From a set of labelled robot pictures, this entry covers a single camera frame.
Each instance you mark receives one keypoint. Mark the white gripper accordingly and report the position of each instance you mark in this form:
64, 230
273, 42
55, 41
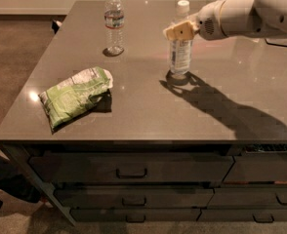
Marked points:
209, 23

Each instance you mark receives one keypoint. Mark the blue plastic bottle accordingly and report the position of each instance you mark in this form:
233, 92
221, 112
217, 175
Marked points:
180, 50

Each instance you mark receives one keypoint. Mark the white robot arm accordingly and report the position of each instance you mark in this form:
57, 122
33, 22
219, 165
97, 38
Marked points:
226, 18

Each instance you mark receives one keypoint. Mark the clear water bottle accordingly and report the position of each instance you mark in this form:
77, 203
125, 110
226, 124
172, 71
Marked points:
114, 21

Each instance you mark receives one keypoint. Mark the green chip bag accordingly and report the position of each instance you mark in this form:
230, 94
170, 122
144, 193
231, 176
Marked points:
76, 95

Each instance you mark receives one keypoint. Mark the top right drawer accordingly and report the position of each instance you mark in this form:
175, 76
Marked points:
264, 167

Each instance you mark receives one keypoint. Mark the drawer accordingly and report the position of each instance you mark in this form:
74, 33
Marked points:
136, 215
264, 167
131, 167
145, 197
258, 216
249, 198

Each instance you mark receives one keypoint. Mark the middle left drawer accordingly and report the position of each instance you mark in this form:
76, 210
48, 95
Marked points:
145, 197

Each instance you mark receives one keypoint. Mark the middle right drawer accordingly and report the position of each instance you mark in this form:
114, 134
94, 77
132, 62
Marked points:
249, 198

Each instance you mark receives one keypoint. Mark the top left drawer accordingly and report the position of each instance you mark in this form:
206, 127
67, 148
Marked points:
131, 167

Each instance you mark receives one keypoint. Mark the bottom right drawer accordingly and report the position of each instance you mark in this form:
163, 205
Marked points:
258, 216

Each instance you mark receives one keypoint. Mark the bottom left drawer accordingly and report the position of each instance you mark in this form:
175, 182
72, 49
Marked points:
136, 215

